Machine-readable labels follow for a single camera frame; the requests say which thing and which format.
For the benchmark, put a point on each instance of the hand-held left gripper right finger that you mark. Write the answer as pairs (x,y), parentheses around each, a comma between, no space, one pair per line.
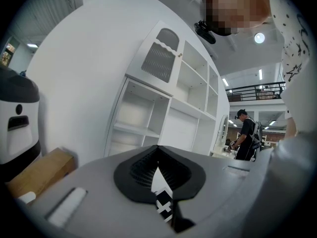
(218,182)

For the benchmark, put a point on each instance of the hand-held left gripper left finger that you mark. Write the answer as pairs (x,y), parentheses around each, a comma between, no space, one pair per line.
(99,202)

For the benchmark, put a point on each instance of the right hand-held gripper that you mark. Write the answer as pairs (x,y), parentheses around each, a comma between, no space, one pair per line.
(164,202)

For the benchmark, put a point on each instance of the person's right forearm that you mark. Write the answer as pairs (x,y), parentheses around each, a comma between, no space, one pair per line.
(291,128)

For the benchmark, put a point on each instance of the white desk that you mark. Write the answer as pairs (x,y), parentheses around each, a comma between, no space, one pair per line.
(156,182)

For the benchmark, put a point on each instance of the white ornate vanity with mirror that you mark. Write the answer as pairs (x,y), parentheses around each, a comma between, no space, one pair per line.
(223,137)

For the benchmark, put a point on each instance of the brown cardboard box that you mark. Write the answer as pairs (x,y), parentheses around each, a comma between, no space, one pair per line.
(42,170)

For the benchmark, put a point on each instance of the white flat stick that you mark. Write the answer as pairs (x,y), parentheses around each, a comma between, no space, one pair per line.
(27,197)

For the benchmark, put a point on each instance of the black metal railing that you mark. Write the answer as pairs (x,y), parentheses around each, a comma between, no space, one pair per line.
(255,92)

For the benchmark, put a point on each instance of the white shelf cabinet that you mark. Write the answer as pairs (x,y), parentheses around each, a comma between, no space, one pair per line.
(188,88)

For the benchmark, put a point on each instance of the ceiling strip light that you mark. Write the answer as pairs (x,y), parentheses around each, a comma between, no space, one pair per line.
(225,81)
(260,74)

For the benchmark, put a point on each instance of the white and black robot machine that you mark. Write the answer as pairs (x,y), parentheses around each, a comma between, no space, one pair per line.
(17,137)

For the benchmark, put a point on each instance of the round ceiling lamp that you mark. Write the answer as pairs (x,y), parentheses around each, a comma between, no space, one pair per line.
(259,38)

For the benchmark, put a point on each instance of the person's white dotted shirt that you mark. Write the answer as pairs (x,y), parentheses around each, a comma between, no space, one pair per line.
(292,33)

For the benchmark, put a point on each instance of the person's head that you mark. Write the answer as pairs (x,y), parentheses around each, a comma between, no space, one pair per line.
(235,6)

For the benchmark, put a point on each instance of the black head-worn camera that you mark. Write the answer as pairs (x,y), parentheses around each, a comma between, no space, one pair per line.
(204,32)

